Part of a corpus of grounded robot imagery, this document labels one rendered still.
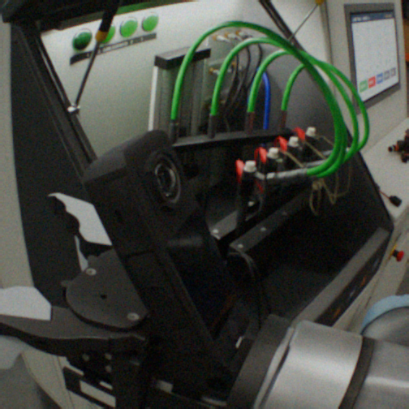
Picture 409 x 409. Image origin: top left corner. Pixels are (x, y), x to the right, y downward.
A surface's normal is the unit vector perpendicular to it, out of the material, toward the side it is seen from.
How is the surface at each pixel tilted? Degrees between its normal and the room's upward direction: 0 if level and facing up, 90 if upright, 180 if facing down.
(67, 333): 8
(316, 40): 90
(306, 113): 90
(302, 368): 23
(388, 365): 1
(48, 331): 8
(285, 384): 37
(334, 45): 76
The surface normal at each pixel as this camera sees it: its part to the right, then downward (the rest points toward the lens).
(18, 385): 0.09, -0.81
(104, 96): 0.75, 0.44
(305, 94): -0.65, 0.40
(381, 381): -0.03, -0.63
